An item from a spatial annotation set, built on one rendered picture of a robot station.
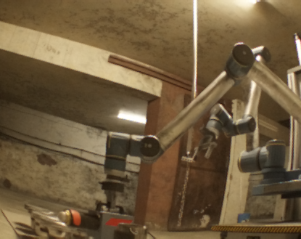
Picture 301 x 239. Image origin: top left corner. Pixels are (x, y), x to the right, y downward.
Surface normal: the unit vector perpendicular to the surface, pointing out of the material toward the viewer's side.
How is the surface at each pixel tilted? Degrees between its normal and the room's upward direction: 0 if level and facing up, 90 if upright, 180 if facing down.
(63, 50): 90
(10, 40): 90
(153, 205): 90
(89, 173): 90
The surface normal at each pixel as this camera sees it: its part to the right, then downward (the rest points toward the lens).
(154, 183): 0.54, -0.18
